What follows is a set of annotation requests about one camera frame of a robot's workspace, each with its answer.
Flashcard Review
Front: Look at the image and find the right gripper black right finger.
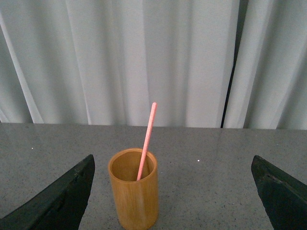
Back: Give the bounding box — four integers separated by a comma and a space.
251, 155, 307, 230

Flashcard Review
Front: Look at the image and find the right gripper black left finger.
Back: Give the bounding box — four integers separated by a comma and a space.
0, 154, 95, 230

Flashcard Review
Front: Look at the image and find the pink chopstick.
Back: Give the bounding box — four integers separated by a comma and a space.
137, 102, 157, 181

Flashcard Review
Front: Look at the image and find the bamboo chopstick holder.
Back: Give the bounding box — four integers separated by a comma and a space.
108, 148, 159, 230

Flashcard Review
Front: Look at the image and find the white curtain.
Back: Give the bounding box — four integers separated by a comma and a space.
0, 0, 307, 129

